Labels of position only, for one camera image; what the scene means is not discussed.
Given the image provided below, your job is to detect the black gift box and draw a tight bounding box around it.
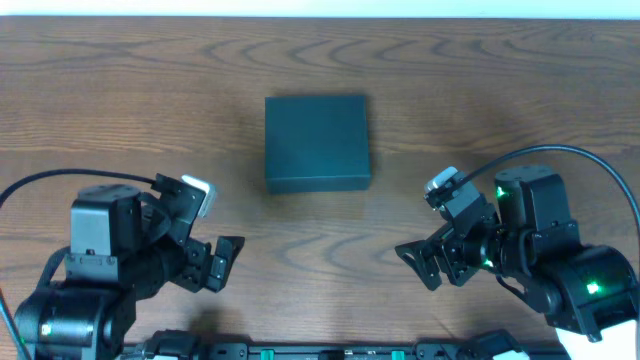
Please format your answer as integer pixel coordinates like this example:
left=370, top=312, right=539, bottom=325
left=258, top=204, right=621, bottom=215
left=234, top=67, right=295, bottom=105
left=265, top=95, right=372, bottom=194

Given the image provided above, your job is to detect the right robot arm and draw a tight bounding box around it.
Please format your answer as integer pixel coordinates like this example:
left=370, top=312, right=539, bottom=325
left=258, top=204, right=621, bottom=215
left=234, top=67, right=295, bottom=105
left=395, top=165, right=639, bottom=344

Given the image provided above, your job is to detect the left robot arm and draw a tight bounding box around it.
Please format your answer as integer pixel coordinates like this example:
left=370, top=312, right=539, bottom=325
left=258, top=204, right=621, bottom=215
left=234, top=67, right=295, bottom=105
left=15, top=175, right=245, bottom=359

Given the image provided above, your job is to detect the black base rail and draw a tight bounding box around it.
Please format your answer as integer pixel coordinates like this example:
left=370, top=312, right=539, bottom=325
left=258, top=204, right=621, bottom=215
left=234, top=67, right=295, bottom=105
left=119, top=330, right=570, bottom=360

